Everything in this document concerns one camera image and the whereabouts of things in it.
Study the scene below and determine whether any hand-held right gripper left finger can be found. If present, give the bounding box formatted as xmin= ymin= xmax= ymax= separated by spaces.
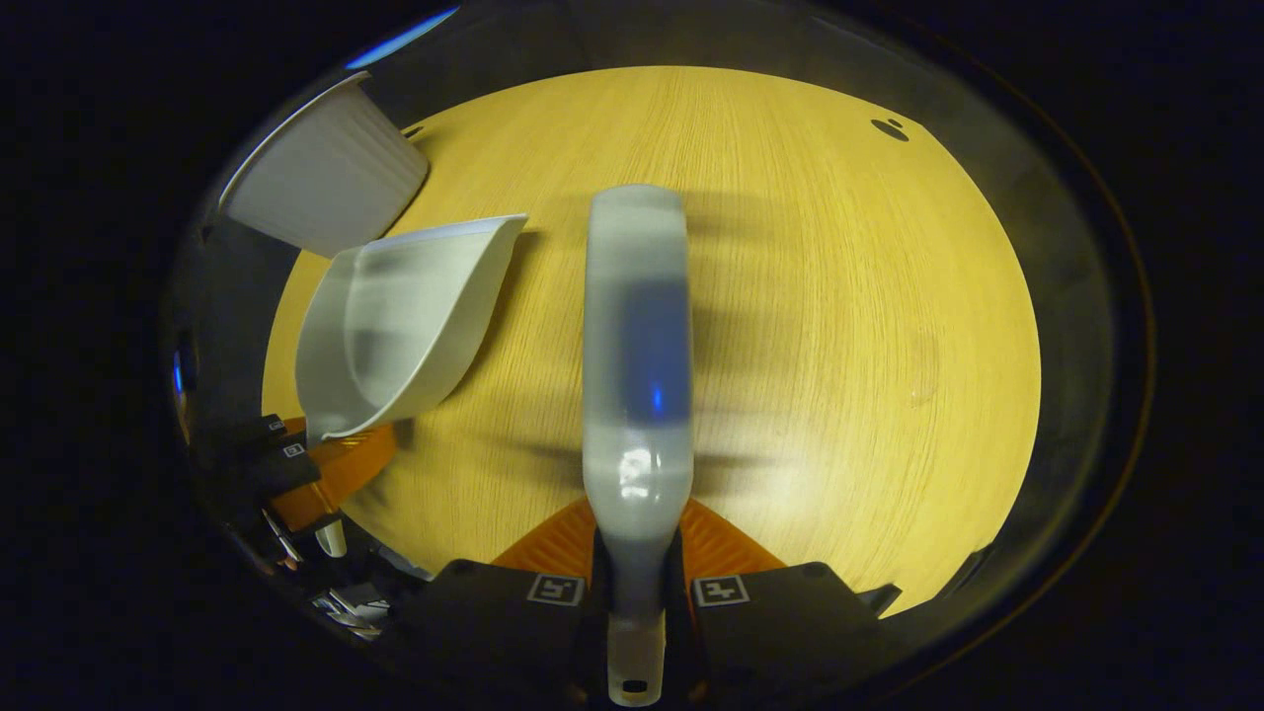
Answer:
xmin=395 ymin=497 xmax=605 ymax=707

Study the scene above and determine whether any white dustpan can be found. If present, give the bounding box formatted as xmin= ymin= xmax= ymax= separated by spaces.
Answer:
xmin=293 ymin=214 xmax=530 ymax=560

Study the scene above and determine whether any small white broom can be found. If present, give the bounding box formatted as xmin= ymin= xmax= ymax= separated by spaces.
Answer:
xmin=581 ymin=184 xmax=695 ymax=708

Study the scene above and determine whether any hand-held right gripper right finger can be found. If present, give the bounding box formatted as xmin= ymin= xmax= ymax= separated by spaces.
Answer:
xmin=673 ymin=497 xmax=905 ymax=707

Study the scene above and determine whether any white garbage bin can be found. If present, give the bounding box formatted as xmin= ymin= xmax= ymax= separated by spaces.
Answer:
xmin=218 ymin=70 xmax=432 ymax=261

